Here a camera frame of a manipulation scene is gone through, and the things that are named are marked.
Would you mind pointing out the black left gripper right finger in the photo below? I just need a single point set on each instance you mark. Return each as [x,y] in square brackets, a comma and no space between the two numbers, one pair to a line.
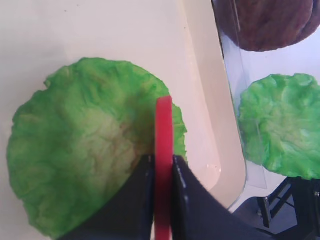
[197,215]

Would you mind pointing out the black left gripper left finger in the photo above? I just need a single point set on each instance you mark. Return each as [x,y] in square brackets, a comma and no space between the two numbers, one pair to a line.
[129,214]

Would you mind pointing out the green lettuce leaf on bun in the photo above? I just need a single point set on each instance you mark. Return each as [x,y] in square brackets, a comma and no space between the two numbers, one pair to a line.
[74,144]

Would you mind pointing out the green lettuce leaf in rack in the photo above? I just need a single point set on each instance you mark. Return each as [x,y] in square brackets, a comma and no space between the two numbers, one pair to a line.
[287,111]

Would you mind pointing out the clear acrylic lettuce rack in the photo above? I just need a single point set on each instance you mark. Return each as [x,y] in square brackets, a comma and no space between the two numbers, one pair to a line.
[228,25]

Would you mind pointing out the front brown meat patty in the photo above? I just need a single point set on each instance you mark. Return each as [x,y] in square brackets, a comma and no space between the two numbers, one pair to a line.
[268,25]

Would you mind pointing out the brown meat patty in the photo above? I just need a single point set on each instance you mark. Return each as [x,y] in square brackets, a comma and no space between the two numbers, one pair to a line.
[312,24]
[268,25]

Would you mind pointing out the rear brown meat patty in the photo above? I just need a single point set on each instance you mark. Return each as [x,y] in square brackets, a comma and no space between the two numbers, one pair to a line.
[312,24]

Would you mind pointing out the white rectangular tray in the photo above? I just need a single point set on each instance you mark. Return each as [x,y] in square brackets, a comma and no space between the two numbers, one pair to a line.
[174,40]

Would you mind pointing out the black camera tripod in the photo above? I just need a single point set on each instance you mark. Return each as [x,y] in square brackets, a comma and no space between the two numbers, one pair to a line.
[304,197]

